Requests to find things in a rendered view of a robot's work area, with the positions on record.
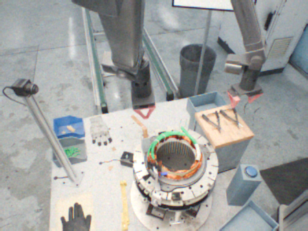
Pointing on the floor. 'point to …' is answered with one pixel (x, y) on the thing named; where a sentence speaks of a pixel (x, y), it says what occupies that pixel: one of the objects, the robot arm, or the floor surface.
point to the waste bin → (188, 81)
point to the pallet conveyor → (115, 75)
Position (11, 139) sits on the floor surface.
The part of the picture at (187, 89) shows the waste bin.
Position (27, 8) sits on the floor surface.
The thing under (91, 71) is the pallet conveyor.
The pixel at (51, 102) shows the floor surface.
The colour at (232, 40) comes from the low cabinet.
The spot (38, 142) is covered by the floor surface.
